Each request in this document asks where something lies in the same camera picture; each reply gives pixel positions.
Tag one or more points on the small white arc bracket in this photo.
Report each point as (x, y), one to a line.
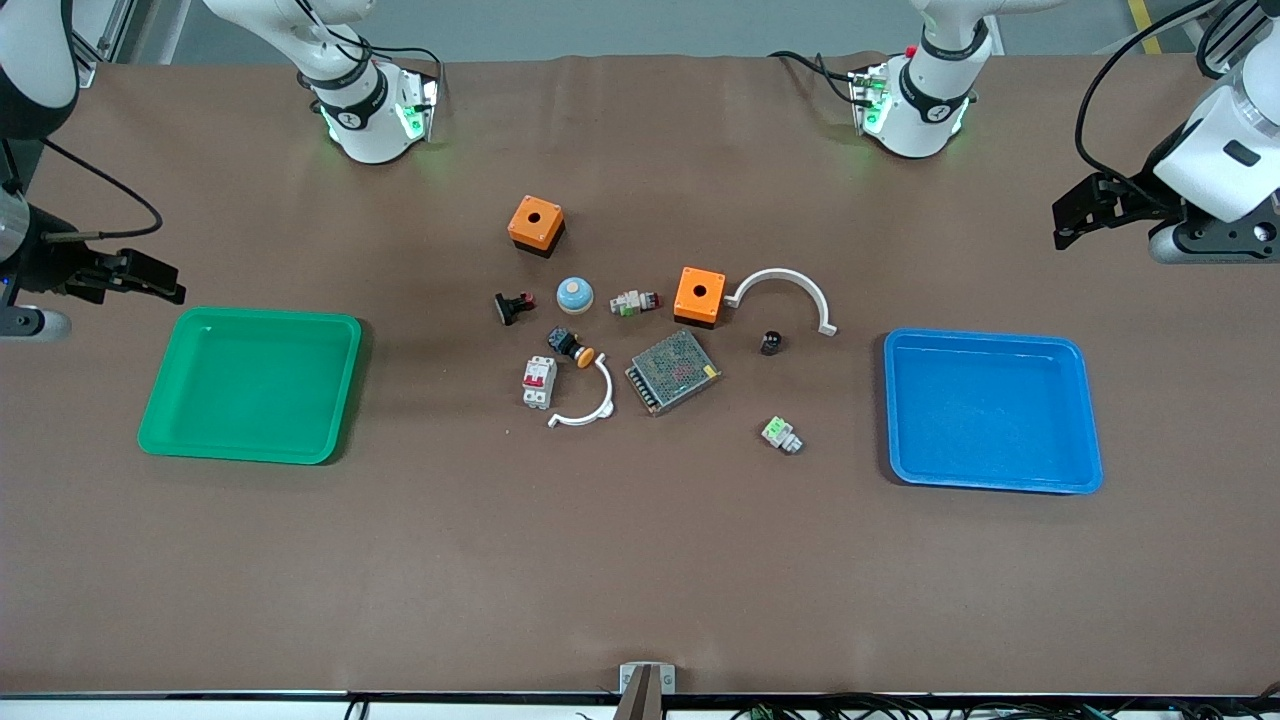
(605, 395)

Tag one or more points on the black square pushbutton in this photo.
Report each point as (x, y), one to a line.
(512, 308)

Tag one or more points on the orange capped black knob switch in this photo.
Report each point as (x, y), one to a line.
(570, 347)

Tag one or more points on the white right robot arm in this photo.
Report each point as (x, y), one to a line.
(365, 110)

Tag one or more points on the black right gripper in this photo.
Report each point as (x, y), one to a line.
(52, 262)

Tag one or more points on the white red circuit breaker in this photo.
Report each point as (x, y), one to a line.
(540, 382)

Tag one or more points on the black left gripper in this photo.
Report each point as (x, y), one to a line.
(1147, 196)

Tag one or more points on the green white small switch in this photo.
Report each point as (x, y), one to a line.
(780, 435)

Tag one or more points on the large white arc bracket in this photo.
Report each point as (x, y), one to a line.
(780, 273)

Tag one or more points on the brown table cover mat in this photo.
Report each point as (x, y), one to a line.
(640, 560)

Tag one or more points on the green plastic tray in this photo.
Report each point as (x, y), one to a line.
(250, 385)

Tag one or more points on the blue plastic tray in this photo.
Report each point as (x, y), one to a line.
(990, 415)

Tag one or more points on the grey metal table bracket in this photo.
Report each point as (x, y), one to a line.
(647, 680)

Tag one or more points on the blue dome buzzer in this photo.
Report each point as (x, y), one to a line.
(575, 296)

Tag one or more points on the orange button box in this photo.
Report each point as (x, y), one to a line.
(700, 290)
(550, 225)

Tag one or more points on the black cylinder capacitor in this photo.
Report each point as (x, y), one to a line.
(771, 343)

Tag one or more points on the aluminium frame profile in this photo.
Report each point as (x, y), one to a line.
(100, 45)

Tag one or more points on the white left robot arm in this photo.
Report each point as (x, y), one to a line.
(925, 100)

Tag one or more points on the metal mesh power supply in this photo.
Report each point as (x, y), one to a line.
(675, 372)

